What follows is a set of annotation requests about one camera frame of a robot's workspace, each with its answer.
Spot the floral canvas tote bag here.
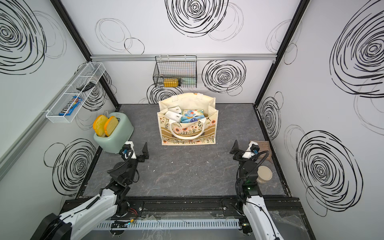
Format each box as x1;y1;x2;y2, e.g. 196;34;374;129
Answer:
157;93;219;146

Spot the floral tissue pack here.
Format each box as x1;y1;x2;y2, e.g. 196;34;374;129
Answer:
181;109;205;123
168;106;182;115

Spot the green white tissue pack under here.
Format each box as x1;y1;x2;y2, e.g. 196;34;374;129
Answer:
165;111;183;123

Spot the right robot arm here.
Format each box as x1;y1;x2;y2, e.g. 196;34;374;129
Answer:
230;140;283;240

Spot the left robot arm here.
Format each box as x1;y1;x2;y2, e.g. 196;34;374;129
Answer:
31;142;150;240

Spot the mint green toaster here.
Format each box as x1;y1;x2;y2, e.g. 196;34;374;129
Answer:
94;112;134;154

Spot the beige round disc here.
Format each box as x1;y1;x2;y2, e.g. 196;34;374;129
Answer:
257;166;273;184

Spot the right yellow toast slice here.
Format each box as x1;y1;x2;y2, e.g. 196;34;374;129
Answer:
104;116;119;137

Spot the yellow toast slice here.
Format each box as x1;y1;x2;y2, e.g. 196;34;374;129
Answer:
104;116;119;137
93;115;108;137

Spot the left yellow toast slice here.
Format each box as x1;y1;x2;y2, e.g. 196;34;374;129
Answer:
93;115;108;137

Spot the blue candy packet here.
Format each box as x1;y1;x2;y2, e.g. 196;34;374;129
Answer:
59;96;83;116

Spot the black remote on shelf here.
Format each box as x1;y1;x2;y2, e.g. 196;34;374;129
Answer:
77;82;96;93

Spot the green item in basket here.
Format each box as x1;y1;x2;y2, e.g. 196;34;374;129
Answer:
181;77;197;88

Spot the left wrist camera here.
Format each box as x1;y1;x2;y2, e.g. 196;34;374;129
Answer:
120;141;137;161

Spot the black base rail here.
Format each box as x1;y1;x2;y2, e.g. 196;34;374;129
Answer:
59;195;304;218

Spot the grey slotted cable duct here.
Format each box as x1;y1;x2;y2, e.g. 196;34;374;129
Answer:
94;219;242;231

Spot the white wire wall shelf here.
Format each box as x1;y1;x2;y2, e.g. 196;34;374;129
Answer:
46;62;106;124

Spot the black wire wall basket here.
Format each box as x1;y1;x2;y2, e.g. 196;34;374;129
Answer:
153;55;198;88

